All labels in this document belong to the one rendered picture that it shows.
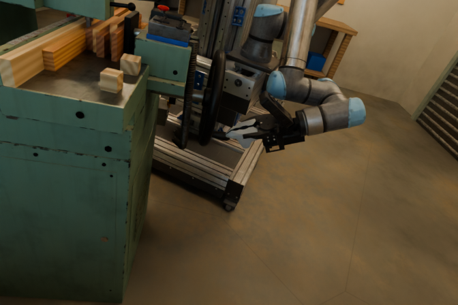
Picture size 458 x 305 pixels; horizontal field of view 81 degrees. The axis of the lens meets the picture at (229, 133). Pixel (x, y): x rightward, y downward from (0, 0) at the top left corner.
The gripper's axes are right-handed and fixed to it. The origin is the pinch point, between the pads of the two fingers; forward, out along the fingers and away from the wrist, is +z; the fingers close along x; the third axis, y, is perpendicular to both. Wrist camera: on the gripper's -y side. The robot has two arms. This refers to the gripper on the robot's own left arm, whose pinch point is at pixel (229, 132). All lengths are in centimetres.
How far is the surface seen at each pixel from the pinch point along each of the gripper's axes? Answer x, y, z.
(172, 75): 5.2, -17.7, 10.7
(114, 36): 2.9, -30.9, 18.9
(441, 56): 271, 153, -249
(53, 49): -7.3, -33.7, 26.7
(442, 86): 232, 172, -230
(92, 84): -11.0, -26.6, 21.1
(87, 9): 8.8, -36.8, 24.6
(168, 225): 21, 64, 48
